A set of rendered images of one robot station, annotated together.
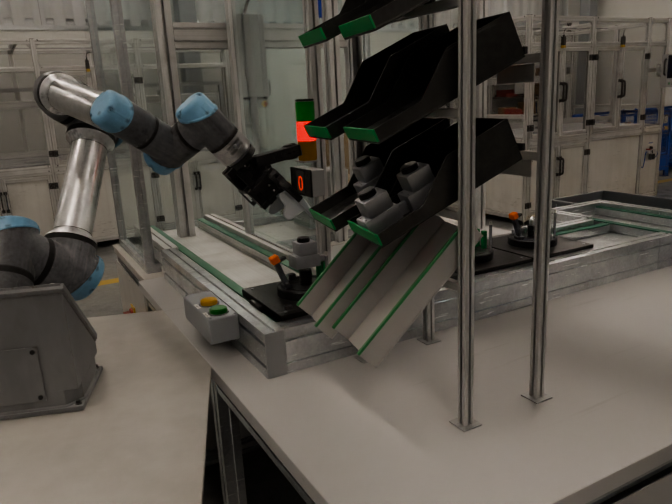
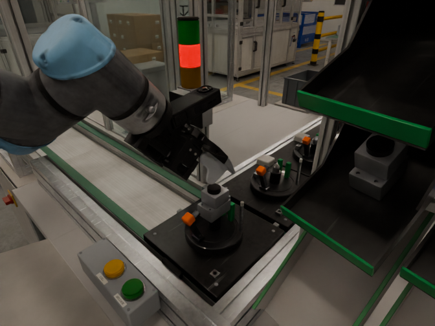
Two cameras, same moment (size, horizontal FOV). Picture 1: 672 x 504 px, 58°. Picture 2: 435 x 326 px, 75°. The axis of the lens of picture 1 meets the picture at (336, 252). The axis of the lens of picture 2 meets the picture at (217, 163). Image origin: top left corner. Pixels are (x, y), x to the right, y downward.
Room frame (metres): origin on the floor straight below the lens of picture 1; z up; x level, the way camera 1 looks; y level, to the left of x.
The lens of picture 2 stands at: (0.90, 0.23, 1.46)
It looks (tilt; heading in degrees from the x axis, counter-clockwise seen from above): 31 degrees down; 341
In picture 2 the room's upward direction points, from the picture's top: straight up
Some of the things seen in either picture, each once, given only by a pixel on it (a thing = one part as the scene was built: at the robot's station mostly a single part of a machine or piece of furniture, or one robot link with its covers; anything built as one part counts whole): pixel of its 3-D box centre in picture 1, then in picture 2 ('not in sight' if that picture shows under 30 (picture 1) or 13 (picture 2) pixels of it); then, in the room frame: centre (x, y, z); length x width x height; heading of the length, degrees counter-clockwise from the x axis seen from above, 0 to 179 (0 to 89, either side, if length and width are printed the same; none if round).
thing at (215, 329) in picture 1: (210, 315); (117, 279); (1.35, 0.30, 0.93); 0.21 x 0.07 x 0.06; 28
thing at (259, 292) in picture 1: (306, 295); (214, 235); (1.38, 0.08, 0.96); 0.24 x 0.24 x 0.02; 28
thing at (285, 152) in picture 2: (468, 241); (314, 146); (1.61, -0.37, 1.01); 0.24 x 0.24 x 0.13; 28
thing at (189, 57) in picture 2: (306, 131); (189, 54); (1.60, 0.06, 1.34); 0.05 x 0.05 x 0.05
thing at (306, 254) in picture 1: (307, 251); (217, 197); (1.38, 0.07, 1.07); 0.08 x 0.04 x 0.07; 118
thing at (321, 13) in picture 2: not in sight; (344, 33); (7.67, -5.65, 0.58); 3.40 x 0.20 x 1.15; 119
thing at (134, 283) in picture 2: (218, 311); (133, 290); (1.29, 0.27, 0.96); 0.04 x 0.04 x 0.02
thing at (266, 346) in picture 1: (212, 296); (102, 227); (1.55, 0.34, 0.91); 0.89 x 0.06 x 0.11; 28
